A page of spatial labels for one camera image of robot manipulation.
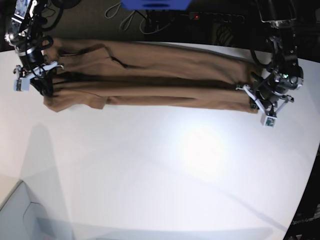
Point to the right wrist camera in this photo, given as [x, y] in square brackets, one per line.
[21, 85]

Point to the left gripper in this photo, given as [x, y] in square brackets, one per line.
[266, 97]

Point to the brown t-shirt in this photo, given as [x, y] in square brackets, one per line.
[97, 73]

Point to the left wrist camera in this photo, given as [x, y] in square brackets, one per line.
[268, 120]

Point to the white box at table corner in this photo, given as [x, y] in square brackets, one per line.
[20, 218]

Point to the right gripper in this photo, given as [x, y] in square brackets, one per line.
[35, 66]

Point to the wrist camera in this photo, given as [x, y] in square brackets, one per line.
[268, 120]
[21, 85]

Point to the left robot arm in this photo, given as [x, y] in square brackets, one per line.
[284, 70]

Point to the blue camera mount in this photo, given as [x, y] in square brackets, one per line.
[156, 4]

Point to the black power strip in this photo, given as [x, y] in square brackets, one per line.
[217, 17]

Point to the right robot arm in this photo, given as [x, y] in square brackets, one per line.
[26, 35]

